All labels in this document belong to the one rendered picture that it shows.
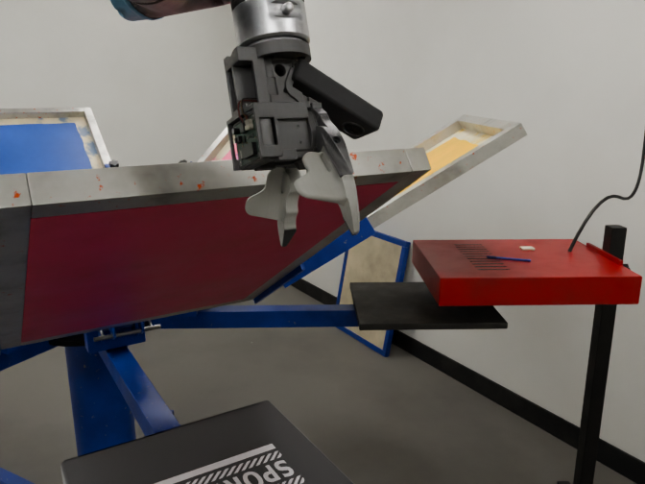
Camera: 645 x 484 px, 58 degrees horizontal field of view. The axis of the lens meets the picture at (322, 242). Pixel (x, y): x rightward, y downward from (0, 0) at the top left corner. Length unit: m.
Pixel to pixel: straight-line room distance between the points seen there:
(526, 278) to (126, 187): 1.37
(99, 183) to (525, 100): 2.52
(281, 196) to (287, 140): 0.10
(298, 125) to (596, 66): 2.29
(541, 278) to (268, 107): 1.40
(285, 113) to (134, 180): 0.21
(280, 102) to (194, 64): 5.02
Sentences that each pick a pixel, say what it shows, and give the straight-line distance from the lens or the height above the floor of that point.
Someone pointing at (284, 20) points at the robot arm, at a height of 1.71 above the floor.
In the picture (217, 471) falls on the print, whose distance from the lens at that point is 1.19.
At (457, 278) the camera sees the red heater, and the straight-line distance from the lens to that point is 1.78.
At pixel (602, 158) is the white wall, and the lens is 2.77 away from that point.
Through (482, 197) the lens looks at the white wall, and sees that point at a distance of 3.20.
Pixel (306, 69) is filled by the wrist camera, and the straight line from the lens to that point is 0.61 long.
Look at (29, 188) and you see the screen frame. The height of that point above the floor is 1.54.
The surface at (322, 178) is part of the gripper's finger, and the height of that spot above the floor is 1.56.
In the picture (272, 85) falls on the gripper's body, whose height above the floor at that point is 1.65.
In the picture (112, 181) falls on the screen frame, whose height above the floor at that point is 1.54.
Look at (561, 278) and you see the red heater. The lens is 1.88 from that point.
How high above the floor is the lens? 1.64
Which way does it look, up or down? 15 degrees down
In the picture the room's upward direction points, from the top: straight up
